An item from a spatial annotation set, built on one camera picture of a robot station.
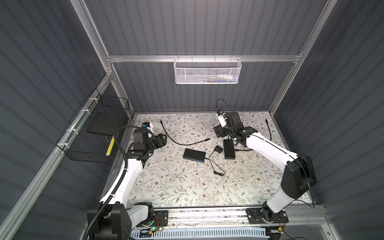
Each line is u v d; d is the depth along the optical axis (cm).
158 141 72
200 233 77
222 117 74
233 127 64
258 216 73
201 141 104
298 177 44
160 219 72
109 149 68
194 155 95
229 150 99
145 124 72
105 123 75
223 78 91
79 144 67
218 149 99
